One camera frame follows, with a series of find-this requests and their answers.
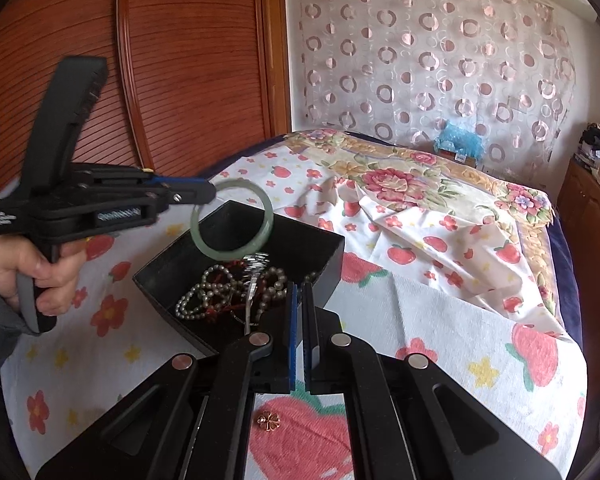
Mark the gold flower earring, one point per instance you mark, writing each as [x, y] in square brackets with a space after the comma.
[266, 420]

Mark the wooden wardrobe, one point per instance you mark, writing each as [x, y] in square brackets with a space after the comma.
[180, 60]

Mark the circle patterned curtain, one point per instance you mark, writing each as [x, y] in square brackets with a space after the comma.
[430, 60]

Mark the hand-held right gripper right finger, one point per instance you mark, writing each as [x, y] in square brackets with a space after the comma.
[309, 330]

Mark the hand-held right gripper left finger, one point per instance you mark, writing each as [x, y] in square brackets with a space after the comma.
[292, 330]

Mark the pale jade bangle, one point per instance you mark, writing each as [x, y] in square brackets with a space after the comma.
[268, 212]

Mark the silver bangle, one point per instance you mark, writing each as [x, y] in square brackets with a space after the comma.
[252, 285]

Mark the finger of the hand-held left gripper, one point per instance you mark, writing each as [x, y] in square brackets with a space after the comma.
[195, 197]
[190, 184]

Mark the person's left hand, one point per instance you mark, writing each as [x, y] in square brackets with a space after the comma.
[10, 260]

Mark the dark blue bed sheet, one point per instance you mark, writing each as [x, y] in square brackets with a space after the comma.
[570, 285]

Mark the black box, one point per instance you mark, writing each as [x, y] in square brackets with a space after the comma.
[280, 232]

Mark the floral quilt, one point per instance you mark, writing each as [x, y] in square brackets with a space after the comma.
[405, 180]

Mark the stack of dark clothes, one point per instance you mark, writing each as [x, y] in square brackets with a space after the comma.
[595, 140]

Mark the blue bag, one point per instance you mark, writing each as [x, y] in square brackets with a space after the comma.
[457, 140]

